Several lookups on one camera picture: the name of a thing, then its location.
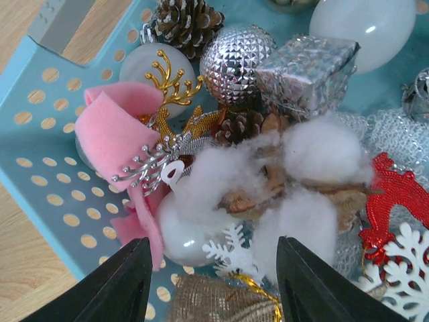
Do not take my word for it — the silver faceted ball ornament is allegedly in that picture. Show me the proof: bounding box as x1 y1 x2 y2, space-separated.
200 23 277 106

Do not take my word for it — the white ball ornament lower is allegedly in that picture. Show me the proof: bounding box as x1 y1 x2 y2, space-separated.
156 192 226 267

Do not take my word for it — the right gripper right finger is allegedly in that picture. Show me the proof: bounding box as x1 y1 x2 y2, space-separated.
276 237 406 322

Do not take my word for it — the small white snowflake ornament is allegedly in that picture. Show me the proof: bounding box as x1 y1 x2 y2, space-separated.
202 224 264 282

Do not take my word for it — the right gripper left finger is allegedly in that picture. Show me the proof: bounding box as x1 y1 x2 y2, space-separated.
22 238 152 322

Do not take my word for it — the frosted pine cone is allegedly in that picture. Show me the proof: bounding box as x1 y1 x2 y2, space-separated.
155 0 225 60

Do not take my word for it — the white cotton boll ornament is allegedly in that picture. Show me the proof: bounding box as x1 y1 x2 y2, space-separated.
175 115 374 280

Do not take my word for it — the white matte ball ornament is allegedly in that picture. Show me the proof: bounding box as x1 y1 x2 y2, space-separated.
309 0 417 74

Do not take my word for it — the burlap bow ornament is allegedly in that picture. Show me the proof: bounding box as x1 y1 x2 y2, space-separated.
166 274 285 322

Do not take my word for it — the white ball ornament left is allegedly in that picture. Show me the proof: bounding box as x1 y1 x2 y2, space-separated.
119 23 198 101

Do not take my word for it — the small brown pine cone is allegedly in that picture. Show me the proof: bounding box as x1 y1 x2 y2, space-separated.
214 111 264 146

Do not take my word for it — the red reindeer ornament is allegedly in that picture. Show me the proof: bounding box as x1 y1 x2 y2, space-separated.
359 152 428 266

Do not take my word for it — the gold reindeer ornament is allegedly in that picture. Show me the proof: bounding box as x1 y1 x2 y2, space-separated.
137 49 227 143

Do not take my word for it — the light blue plastic basket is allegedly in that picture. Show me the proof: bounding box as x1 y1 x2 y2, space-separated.
1 1 428 279

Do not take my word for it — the silver gift box ornament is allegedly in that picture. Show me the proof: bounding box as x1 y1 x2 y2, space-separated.
255 34 360 121

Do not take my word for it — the pink fluffy ornament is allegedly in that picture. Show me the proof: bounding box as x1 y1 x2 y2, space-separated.
74 82 168 271

